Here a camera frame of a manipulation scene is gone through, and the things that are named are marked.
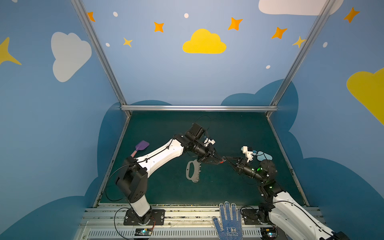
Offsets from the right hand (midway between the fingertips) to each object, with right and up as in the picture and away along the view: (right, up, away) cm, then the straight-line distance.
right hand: (227, 157), depth 73 cm
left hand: (-4, -1, -3) cm, 5 cm away
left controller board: (-41, -36, -2) cm, 55 cm away
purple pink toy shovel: (-52, +3, +26) cm, 58 cm away
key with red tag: (-1, -1, +1) cm, 2 cm away
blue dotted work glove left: (+1, -34, -1) cm, 34 cm away
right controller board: (+20, -37, -2) cm, 42 cm away
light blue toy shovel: (+28, -4, +23) cm, 37 cm away
